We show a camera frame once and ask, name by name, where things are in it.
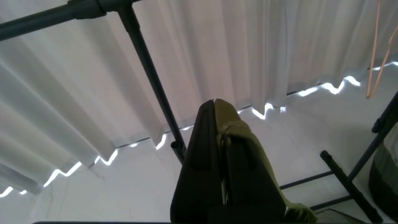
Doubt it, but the green long-sleeved shirt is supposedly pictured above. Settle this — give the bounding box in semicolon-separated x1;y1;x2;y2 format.
213;98;318;224

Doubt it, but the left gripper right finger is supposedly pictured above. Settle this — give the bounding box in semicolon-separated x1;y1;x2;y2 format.
224;140;287;223

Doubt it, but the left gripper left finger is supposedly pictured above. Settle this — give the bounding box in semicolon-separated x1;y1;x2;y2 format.
170;99;225;223

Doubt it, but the white curtain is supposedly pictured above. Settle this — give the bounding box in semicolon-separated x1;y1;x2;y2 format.
0;0;398;196

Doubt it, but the pink clothes hanger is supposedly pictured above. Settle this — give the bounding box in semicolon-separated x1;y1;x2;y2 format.
366;0;398;100

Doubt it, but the white laundry basket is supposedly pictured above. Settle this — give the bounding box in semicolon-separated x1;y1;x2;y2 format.
368;123;398;222

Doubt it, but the black clothes rack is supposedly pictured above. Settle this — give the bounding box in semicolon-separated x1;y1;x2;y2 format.
0;0;398;223

